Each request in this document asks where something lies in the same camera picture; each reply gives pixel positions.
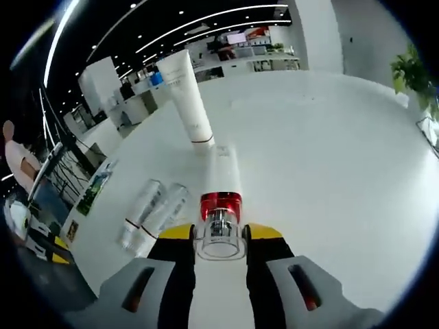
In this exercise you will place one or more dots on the red collar skincare pump bottle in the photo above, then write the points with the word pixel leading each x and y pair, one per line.
pixel 223 171

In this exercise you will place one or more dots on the gold foil packet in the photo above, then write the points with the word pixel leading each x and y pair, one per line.
pixel 72 231

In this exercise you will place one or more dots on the green potted plant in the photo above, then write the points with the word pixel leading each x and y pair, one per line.
pixel 411 75

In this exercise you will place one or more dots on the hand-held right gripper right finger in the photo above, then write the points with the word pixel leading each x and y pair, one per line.
pixel 271 274

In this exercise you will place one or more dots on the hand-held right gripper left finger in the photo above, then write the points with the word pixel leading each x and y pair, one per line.
pixel 175 274

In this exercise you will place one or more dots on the wall display screen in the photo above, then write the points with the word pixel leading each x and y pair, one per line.
pixel 236 38

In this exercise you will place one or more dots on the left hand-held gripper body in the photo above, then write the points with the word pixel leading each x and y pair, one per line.
pixel 19 219

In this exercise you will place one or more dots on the white office counter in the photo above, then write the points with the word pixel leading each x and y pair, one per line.
pixel 212 72

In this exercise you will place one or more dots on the dark clear plastic bag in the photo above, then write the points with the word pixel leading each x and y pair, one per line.
pixel 108 169

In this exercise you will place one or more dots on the green printed packet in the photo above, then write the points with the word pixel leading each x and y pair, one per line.
pixel 90 195

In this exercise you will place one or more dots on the white skincare tube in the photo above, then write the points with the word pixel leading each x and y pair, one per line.
pixel 185 103

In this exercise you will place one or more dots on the small clear-cap skincare bottle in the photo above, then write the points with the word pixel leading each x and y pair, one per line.
pixel 169 209
pixel 147 202

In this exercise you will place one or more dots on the blue bin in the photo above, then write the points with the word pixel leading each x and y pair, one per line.
pixel 156 80

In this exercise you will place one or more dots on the black laptop stand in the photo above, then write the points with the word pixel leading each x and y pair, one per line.
pixel 85 156

